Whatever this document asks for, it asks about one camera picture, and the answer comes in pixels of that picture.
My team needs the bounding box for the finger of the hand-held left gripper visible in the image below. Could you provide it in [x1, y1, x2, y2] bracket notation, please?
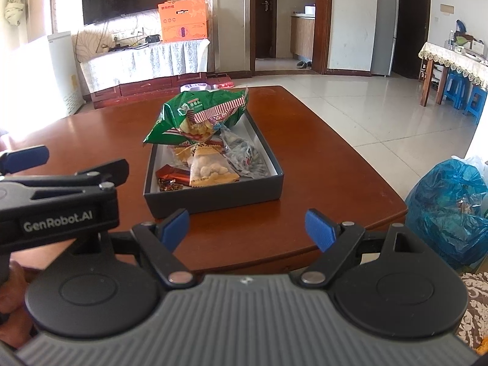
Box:
[0, 145, 50, 176]
[0, 159, 129, 191]

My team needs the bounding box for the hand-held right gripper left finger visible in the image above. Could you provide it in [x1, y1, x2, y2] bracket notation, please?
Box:
[70, 209, 193, 288]

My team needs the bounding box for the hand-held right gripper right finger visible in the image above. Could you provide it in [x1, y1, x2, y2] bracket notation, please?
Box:
[297, 209, 424, 288]

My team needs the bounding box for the grey cardboard box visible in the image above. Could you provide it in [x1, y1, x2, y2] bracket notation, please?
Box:
[144, 109, 285, 215]

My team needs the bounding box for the red brown snack bar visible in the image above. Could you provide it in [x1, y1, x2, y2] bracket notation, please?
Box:
[156, 165, 191, 184]

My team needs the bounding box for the orange clear peanut packet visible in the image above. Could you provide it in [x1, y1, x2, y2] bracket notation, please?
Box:
[188, 147, 241, 187]

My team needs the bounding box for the clear sunflower seed packet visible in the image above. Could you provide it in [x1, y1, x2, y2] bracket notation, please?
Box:
[221, 126, 272, 179]

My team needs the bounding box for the person's left hand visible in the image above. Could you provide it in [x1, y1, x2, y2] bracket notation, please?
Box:
[0, 260, 37, 351]

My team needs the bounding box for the white chest freezer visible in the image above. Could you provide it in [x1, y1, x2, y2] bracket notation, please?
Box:
[15, 31, 86, 123]

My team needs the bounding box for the tv stand with white cloth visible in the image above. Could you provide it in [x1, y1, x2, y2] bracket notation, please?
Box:
[78, 38, 210, 93]

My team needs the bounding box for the blue plastic bag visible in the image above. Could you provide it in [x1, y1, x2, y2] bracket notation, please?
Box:
[405, 156, 488, 269]

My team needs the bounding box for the orange carton box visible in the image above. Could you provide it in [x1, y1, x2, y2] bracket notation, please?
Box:
[157, 0, 210, 43]

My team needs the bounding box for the brown patterned fabric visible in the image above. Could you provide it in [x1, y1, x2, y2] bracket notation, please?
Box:
[455, 271, 488, 351]

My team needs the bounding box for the beige kitchen cabinet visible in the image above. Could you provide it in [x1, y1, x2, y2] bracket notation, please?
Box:
[290, 15, 316, 62]

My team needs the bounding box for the silver refrigerator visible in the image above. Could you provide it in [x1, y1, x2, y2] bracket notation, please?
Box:
[371, 0, 400, 77]

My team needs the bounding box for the dining table with lace cloth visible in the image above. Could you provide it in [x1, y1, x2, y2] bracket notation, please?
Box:
[418, 42, 488, 92]

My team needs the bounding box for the dark wooden door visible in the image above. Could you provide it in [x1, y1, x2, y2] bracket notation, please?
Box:
[393, 0, 432, 79]
[256, 0, 278, 59]

